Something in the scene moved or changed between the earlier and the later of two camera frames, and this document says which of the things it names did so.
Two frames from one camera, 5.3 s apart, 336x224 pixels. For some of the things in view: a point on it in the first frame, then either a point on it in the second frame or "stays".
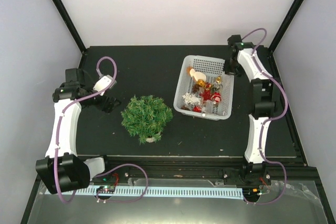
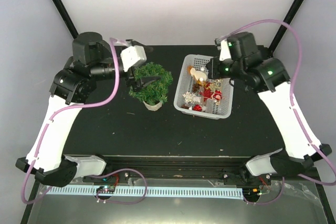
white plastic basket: x=214 y=67 stays
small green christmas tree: x=145 y=117 → x=154 y=94
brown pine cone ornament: x=196 y=87 stays
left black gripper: x=109 y=106 → x=144 y=81
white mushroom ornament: x=198 y=75 stays
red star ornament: x=207 y=95 stays
